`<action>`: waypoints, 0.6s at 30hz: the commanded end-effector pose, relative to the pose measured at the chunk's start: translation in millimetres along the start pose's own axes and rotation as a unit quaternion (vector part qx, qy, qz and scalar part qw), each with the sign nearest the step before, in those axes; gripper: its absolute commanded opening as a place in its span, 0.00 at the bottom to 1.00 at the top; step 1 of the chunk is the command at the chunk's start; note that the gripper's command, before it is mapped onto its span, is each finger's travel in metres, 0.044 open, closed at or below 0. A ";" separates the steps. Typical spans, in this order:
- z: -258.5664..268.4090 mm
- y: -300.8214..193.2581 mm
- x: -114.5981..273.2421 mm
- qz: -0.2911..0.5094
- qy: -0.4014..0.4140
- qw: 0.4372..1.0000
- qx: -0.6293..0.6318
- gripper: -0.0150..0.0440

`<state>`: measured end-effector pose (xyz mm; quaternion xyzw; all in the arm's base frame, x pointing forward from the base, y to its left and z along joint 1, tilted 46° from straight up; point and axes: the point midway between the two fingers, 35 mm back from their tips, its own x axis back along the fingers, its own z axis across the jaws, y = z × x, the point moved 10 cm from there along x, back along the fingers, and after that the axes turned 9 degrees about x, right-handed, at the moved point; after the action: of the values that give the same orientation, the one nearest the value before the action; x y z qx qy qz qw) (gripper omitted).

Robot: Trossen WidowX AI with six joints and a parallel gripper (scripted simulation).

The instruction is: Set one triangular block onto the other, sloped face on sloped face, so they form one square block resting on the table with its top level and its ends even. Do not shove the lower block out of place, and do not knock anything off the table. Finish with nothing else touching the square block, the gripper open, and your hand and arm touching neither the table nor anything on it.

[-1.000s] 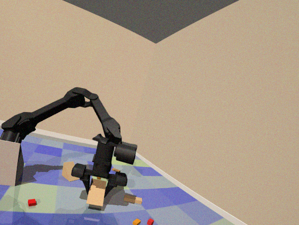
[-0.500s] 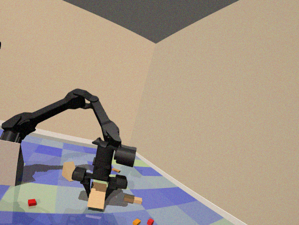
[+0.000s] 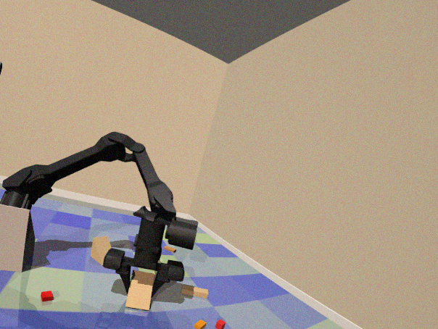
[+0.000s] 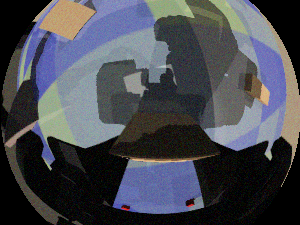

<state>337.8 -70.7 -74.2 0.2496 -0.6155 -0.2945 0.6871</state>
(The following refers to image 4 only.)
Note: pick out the tan wooden block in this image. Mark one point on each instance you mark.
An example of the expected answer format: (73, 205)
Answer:
(256, 88)

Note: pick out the brown triangular block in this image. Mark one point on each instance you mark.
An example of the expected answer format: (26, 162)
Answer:
(67, 18)

